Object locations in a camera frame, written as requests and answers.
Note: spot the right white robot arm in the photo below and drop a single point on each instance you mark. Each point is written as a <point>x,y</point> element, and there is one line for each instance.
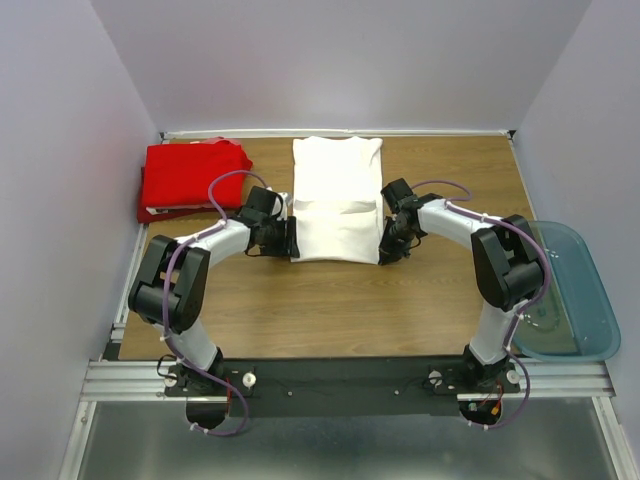
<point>511,269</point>

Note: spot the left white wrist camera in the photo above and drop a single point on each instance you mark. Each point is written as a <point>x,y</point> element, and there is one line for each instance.
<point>282,204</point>

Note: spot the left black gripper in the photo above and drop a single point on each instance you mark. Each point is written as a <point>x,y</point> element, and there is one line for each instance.
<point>284,245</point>

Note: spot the white t shirt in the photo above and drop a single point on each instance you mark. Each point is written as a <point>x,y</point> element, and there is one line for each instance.
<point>337,199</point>

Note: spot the teal plastic bin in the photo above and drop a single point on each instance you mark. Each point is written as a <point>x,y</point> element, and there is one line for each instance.
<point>574,322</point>

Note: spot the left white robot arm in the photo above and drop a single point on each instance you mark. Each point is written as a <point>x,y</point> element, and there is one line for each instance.
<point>169,287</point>

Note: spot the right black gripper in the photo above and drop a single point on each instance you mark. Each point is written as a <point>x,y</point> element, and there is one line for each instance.
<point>388,252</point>

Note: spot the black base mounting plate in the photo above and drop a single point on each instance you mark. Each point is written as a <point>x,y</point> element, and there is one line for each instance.
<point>341,387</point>

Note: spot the folded red t shirt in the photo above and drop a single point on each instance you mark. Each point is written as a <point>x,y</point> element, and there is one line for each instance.
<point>175,178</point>

